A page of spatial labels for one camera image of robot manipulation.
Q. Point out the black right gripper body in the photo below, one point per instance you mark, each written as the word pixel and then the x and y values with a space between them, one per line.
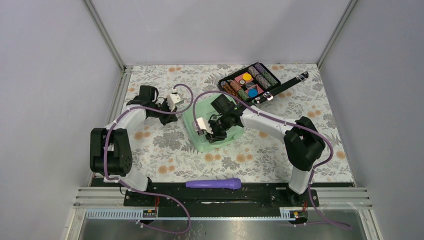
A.
pixel 219 128

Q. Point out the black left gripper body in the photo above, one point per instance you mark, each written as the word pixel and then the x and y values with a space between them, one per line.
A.
pixel 164 117

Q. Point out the mint green medicine kit case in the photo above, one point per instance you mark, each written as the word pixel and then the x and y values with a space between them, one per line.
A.
pixel 215 105

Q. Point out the purple flashlight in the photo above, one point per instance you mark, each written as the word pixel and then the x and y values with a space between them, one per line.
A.
pixel 230 183

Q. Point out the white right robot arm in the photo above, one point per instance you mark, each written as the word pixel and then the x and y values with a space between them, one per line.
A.
pixel 303 144

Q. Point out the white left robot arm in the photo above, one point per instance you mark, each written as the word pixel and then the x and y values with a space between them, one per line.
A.
pixel 110 148

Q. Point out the black poker chip case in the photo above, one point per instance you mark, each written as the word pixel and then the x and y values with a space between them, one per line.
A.
pixel 256 84

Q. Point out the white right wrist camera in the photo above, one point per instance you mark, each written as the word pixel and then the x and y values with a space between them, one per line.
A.
pixel 201 126

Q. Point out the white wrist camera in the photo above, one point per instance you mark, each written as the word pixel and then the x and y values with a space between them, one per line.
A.
pixel 201 126
pixel 174 99

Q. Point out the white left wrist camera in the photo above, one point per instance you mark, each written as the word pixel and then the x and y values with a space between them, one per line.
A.
pixel 174 99

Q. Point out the white slotted cable duct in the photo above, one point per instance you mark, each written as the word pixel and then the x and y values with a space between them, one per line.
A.
pixel 115 214

